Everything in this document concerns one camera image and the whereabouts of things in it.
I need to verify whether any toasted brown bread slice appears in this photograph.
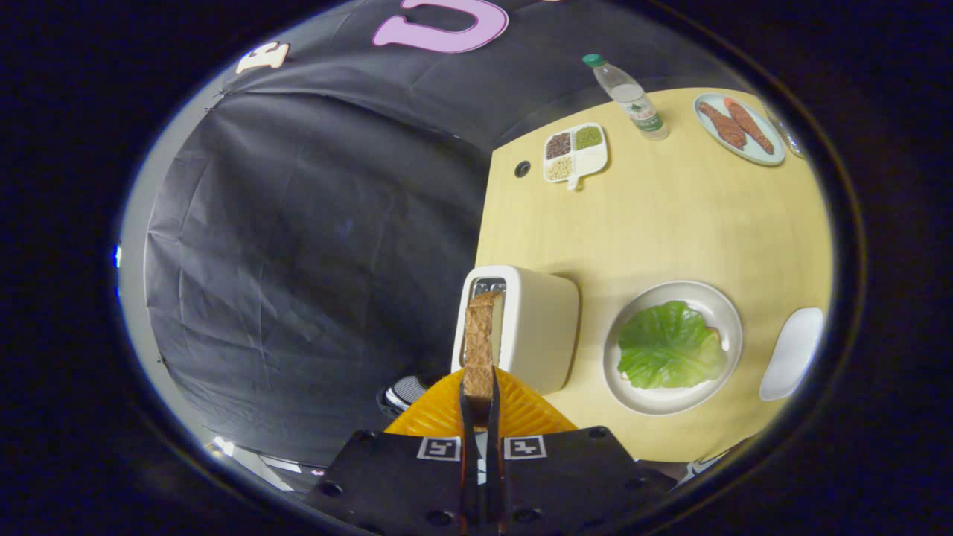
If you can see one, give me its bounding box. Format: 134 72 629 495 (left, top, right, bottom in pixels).
462 291 504 433

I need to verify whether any pale green round plate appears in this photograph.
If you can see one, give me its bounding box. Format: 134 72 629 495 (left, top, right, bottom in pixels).
693 92 787 167

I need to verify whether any green lettuce leaf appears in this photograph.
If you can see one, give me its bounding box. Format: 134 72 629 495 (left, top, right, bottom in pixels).
617 300 728 390

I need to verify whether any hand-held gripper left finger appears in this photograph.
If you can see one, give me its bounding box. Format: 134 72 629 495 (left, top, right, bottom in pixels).
305 367 481 536

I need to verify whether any large brown meat piece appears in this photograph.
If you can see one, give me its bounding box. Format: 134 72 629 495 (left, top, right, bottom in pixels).
724 97 776 156

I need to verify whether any white round plate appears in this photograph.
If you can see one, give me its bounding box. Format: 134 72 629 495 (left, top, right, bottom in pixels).
603 280 744 416

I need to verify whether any white divided seasoning tray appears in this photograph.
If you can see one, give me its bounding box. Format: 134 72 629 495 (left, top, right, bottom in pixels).
542 122 609 191

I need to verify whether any black white shoe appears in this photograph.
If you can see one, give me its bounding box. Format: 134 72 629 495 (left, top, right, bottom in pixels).
377 374 429 418

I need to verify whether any clear glass utensil holder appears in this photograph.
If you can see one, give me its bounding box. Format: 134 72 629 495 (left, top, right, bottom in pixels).
763 104 805 157

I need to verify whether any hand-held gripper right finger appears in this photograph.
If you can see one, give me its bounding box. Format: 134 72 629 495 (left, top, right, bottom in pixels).
485 367 677 536

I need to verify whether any cream white toaster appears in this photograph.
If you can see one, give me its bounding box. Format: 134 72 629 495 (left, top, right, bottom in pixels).
451 265 580 395

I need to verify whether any white square plate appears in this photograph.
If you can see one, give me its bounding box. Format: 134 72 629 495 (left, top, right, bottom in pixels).
759 307 825 402

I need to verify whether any clear plastic water bottle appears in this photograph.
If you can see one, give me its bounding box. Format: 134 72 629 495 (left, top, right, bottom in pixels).
582 54 670 141

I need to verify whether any small brown meat piece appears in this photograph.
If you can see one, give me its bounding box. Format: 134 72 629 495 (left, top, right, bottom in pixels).
698 102 748 150

